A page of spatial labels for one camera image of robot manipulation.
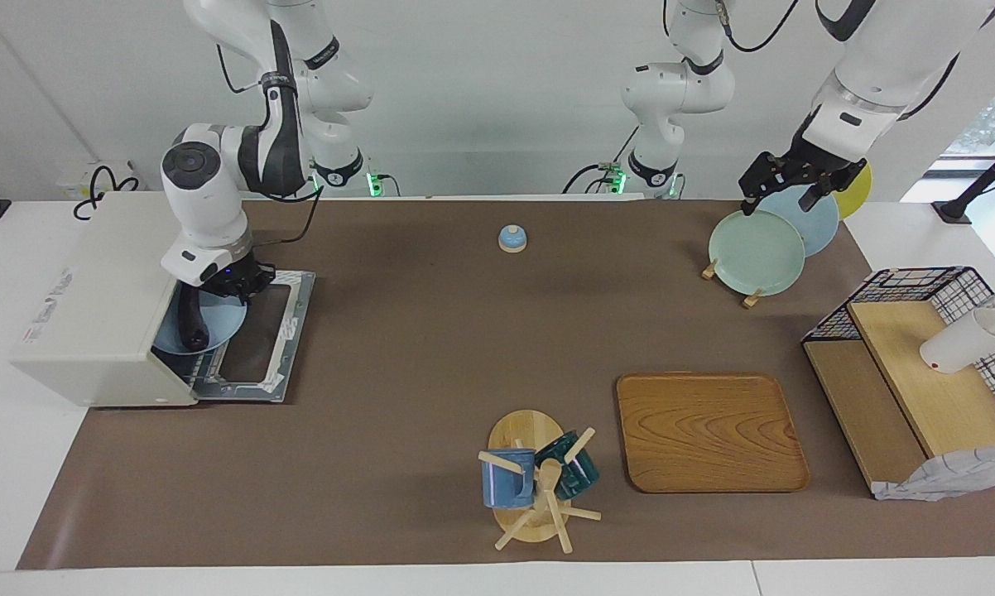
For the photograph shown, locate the beige toaster oven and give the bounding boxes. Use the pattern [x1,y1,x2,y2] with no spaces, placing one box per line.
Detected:
[9,191,316,408]

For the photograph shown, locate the light blue racked plate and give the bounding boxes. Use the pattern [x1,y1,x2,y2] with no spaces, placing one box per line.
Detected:
[767,184,840,257]

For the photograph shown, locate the yellow racked plate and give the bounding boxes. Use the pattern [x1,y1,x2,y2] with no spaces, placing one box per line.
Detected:
[833,161,873,220]

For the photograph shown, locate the pale green racked plate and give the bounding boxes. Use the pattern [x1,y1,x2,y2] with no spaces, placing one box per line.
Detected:
[708,209,806,297]

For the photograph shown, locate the wooden plate rack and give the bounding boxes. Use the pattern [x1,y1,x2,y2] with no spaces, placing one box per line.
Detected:
[701,258,763,309]

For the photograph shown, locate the black angled stand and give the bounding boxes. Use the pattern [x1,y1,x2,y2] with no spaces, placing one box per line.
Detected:
[932,132,995,224]

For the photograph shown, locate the white power socket box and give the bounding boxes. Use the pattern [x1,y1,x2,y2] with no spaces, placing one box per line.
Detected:
[57,160,138,201]

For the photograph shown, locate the window with greenery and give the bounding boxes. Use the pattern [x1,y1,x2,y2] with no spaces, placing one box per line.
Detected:
[945,62,995,166]

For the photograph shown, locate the white plastic cup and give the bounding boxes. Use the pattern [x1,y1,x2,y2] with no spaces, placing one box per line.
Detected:
[920,308,995,375]

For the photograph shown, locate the brown table mat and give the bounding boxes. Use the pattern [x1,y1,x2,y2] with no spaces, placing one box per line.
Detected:
[16,197,995,570]

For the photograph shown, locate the wooden serving tray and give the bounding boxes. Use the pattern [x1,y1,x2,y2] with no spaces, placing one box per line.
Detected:
[616,372,811,494]

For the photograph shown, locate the wooden step shelf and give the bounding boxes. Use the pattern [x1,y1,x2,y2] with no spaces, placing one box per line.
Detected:
[802,300,995,497]

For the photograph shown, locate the wooden mug tree stand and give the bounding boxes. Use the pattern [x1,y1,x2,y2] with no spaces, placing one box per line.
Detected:
[477,410,603,554]

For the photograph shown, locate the white checkered cloth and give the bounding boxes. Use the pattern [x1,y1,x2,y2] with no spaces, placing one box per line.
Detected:
[872,447,995,502]

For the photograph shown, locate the blue mug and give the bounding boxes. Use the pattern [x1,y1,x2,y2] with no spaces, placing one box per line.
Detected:
[481,448,538,509]

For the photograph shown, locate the dark green mug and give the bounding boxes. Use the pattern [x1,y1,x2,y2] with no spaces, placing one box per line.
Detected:
[535,430,600,501]

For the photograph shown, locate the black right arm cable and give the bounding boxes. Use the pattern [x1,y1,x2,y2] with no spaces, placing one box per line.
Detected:
[214,46,326,247]

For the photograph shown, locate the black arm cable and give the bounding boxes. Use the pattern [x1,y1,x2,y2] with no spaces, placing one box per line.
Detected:
[214,46,326,247]
[661,0,800,55]

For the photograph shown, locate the black wire basket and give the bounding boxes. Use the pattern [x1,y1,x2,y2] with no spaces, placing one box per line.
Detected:
[802,267,995,435]

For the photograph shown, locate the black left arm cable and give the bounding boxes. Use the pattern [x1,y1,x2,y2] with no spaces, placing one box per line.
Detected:
[661,0,800,55]

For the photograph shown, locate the coiled black power cable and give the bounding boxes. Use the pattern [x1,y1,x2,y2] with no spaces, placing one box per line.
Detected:
[73,165,144,221]

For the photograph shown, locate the black base cable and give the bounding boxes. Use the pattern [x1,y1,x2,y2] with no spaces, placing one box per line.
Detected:
[564,124,641,199]

